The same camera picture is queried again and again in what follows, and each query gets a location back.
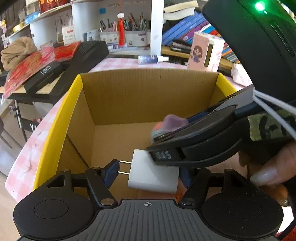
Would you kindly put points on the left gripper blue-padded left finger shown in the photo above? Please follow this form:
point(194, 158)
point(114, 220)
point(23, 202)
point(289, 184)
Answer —
point(99, 180)

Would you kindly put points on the person's right hand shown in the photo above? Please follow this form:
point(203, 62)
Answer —
point(266, 167)

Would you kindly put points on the white quilted pouch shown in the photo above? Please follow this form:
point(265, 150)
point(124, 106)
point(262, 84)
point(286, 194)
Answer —
point(240, 75)

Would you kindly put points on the pink cartoon humidifier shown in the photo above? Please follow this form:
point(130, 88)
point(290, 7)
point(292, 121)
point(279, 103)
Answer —
point(206, 52)

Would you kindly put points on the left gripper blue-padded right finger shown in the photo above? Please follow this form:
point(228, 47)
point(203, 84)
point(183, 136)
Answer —
point(197, 192)

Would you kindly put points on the white power adapter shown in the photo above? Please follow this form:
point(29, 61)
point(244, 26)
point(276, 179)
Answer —
point(146, 175)

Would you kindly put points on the red packaging sheets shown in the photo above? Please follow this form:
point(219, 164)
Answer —
point(34, 63)

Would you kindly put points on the black electric keyboard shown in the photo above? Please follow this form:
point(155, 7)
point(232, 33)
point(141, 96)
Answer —
point(52, 82)

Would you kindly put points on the red tassel ornament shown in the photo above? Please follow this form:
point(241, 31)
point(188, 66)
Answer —
point(121, 30)

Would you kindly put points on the purple grey toy car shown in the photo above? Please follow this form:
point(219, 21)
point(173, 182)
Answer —
point(169, 124)

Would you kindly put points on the beige cloth bundle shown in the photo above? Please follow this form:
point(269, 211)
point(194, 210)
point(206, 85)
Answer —
point(17, 52)

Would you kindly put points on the yellow cardboard box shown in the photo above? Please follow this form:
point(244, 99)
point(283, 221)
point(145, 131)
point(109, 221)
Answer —
point(129, 120)

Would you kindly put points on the row of books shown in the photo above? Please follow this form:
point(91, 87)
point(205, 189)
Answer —
point(180, 37)

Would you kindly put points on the fortune god figure box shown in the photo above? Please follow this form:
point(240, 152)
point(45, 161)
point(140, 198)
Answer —
point(46, 5)

